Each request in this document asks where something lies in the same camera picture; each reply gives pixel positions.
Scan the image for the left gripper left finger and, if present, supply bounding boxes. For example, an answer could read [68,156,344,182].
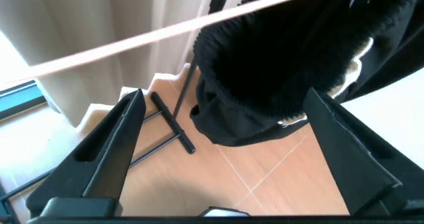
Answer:
[26,88,147,219]

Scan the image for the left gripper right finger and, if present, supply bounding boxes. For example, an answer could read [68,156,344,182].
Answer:
[302,87,424,217]

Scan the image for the pink clothes hanger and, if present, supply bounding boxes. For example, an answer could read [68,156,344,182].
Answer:
[0,0,337,84]

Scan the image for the black shorts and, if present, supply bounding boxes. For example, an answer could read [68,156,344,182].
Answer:
[189,0,424,148]

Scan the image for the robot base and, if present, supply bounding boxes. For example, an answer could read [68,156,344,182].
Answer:
[198,205,251,218]

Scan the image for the black clothes rack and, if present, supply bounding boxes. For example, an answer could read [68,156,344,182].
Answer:
[0,56,199,224]

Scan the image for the window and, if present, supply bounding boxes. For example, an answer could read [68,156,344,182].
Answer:
[0,30,48,121]

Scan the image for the beige curtain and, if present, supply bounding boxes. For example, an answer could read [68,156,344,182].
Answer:
[0,0,256,128]

